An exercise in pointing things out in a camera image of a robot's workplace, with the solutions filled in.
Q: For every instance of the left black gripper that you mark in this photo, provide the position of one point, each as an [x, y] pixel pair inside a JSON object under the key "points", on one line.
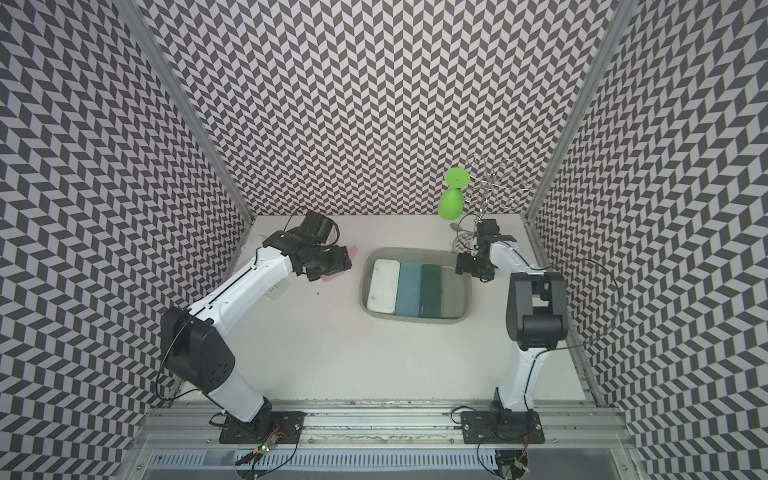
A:
{"points": [[341, 262]]}

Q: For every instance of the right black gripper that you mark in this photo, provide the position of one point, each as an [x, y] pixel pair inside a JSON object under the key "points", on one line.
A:
{"points": [[463, 265]]}

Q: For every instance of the dark green pencil case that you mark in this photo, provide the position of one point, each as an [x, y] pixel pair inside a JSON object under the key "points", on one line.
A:
{"points": [[430, 291]]}

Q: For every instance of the light teal pencil case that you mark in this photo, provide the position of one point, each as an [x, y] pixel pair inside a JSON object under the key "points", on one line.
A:
{"points": [[408, 290]]}

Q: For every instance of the grey plastic storage box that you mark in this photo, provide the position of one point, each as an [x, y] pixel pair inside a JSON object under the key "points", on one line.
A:
{"points": [[456, 289]]}

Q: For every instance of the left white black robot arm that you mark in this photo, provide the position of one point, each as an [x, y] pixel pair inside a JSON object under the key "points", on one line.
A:
{"points": [[195, 339]]}

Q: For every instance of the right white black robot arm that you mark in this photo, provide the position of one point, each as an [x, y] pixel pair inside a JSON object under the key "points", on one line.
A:
{"points": [[536, 319]]}

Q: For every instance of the translucent white pencil case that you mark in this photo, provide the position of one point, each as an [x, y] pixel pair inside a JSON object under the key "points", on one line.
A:
{"points": [[278, 290]]}

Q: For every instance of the metal spoon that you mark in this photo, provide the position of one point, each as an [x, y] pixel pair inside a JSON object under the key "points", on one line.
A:
{"points": [[461, 231]]}

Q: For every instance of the green plastic wine glass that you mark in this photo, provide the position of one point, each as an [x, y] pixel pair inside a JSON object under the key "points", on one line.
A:
{"points": [[451, 202]]}

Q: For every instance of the chrome wire cup rack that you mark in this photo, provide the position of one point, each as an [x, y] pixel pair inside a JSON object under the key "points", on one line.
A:
{"points": [[487, 185]]}

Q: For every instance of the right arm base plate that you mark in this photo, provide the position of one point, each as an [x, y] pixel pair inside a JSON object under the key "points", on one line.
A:
{"points": [[509, 428]]}

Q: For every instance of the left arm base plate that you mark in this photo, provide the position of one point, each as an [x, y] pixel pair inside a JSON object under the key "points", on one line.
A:
{"points": [[286, 426]]}

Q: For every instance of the aluminium front rail frame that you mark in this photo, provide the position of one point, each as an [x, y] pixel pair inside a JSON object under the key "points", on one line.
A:
{"points": [[581, 442]]}

